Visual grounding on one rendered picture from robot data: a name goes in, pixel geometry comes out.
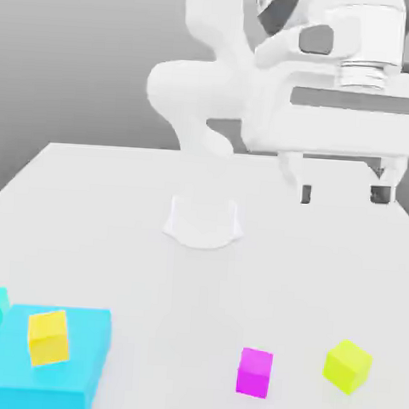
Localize small magenta cube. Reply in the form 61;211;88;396
235;346;275;400

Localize large cyan box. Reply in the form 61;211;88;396
0;301;114;409

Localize small yellow cube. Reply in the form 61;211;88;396
26;308;74;369

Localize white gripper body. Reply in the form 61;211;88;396
240;64;409;163

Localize small lime cube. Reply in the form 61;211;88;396
321;337;375;397

